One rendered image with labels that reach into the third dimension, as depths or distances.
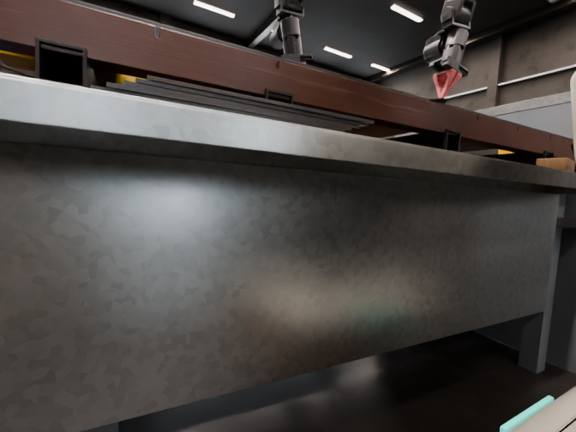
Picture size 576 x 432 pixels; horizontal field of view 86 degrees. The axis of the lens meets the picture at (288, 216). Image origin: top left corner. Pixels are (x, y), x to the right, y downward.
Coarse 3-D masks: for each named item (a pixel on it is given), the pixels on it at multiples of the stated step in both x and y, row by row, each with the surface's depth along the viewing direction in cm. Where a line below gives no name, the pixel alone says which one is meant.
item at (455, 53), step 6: (450, 48) 91; (456, 48) 90; (444, 54) 92; (450, 54) 90; (456, 54) 90; (462, 54) 91; (438, 60) 90; (444, 60) 88; (456, 60) 90; (432, 66) 92; (438, 66) 93; (462, 66) 90; (462, 72) 92; (468, 72) 92
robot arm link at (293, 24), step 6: (288, 18) 92; (294, 18) 93; (282, 24) 94; (288, 24) 93; (294, 24) 93; (282, 30) 94; (288, 30) 93; (294, 30) 93; (282, 36) 95; (294, 36) 94
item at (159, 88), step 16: (144, 80) 30; (160, 80) 31; (144, 96) 31; (160, 96) 31; (176, 96) 32; (192, 96) 33; (208, 96) 33; (224, 96) 34; (240, 96) 35; (240, 112) 35; (256, 112) 36; (272, 112) 37; (288, 112) 38; (304, 112) 39; (320, 112) 39; (336, 128) 41; (352, 128) 43
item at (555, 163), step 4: (540, 160) 76; (544, 160) 75; (548, 160) 75; (552, 160) 74; (556, 160) 74; (560, 160) 73; (564, 160) 73; (568, 160) 72; (572, 160) 75; (536, 164) 77; (540, 164) 76; (544, 164) 75; (548, 164) 75; (552, 164) 74; (556, 164) 74; (560, 164) 73; (564, 164) 73; (568, 164) 73; (572, 164) 76; (556, 168) 74; (560, 168) 73; (564, 168) 73; (568, 168) 73; (572, 168) 76
